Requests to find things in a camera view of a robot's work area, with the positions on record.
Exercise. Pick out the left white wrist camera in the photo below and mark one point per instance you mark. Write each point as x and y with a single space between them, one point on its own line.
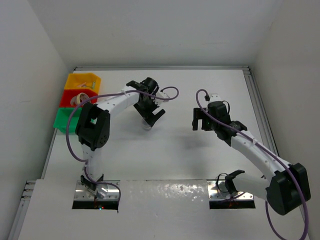
162 97

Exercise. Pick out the back aluminium frame rail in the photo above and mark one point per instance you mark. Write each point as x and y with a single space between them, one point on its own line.
162 67

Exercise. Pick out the red plastic bin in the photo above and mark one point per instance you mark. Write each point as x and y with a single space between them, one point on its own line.
68 94

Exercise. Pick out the grey tape roll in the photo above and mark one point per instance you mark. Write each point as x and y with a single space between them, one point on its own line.
76 100

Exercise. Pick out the left aluminium frame rail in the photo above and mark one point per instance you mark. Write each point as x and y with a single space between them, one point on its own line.
22 210

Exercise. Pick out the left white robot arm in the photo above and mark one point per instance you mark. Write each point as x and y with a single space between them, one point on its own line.
93 127

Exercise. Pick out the orange eraser cap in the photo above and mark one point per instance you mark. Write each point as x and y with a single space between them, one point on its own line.
83 85

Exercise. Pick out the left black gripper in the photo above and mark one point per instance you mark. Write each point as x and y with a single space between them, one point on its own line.
149 116

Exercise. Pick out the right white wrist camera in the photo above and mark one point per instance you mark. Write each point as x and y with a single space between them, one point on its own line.
212 97

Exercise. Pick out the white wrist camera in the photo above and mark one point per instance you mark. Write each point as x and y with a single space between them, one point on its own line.
162 97
212 97

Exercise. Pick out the right aluminium frame rail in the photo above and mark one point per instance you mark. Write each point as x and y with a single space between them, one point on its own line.
267 137

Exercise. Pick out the green plastic bin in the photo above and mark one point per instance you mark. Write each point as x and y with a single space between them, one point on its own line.
62 118

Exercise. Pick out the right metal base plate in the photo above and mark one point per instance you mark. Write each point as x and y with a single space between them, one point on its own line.
218 192

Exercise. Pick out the yellow plastic bin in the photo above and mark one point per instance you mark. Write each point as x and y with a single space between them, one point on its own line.
74 79

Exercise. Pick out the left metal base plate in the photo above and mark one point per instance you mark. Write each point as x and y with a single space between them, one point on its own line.
103 192

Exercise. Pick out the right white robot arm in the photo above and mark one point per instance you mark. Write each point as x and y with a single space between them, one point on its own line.
284 182

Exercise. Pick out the metal base plate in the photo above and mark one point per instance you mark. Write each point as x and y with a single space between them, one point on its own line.
218 192
103 192

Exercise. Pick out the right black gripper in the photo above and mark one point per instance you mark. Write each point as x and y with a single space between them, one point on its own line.
199 114

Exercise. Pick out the beige tape roll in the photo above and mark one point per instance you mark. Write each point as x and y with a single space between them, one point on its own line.
83 96

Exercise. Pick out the aluminium frame rail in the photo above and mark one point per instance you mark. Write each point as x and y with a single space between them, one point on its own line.
267 137
162 67
22 210

